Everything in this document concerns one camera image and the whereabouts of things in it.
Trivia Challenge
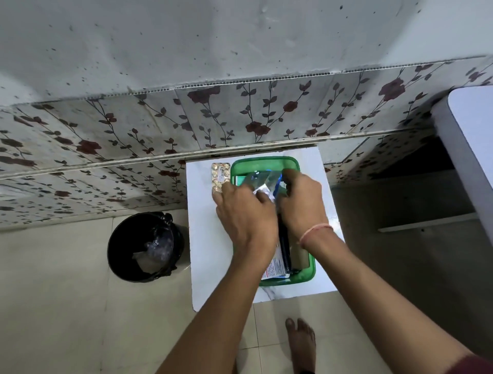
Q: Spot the green plastic tray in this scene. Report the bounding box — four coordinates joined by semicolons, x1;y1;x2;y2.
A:
230;156;317;287

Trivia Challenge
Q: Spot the maroon sleeve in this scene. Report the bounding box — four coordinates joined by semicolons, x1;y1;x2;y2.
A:
446;354;493;374

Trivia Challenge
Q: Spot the orange pill blister pack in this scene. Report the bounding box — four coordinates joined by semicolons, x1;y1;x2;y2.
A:
210;162;232;193

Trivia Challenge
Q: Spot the person's right hand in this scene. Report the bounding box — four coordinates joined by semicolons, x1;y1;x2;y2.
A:
276;168;333;242

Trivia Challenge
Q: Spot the person's left hand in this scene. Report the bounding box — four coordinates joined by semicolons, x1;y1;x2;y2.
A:
212;181;279;257

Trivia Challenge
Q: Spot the black trash bin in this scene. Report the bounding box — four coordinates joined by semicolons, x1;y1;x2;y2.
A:
107;211;190;283

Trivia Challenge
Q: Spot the long black case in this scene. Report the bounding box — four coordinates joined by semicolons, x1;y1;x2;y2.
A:
277;216;293;275

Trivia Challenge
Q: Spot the white red medicine box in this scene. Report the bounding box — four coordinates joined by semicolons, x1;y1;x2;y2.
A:
261;247;289;281

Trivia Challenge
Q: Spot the person's right forearm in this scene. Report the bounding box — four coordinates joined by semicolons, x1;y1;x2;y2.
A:
298;227;475;374

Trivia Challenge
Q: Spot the person's foot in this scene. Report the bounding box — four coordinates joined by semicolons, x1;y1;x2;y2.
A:
285;317;317;374

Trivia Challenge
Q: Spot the brown flat packet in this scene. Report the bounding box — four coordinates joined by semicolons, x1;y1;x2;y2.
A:
291;245;311;272

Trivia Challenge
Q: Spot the pink thread wristband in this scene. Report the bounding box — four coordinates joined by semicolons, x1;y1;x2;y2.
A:
298;223;334;247

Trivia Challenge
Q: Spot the clear plastic medicine pouch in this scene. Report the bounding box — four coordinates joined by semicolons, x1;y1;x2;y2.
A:
243;171;286;202

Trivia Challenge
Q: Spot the white cabinet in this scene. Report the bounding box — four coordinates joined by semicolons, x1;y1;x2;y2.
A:
431;86;493;247

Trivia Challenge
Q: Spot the person's left forearm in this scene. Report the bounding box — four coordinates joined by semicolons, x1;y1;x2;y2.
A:
156;247;279;374

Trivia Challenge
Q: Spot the white shelf board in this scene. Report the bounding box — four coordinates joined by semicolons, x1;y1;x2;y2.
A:
377;213;479;233

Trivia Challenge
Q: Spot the crumpled clear plastic wrapper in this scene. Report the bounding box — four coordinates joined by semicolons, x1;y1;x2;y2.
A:
132;235;175;274

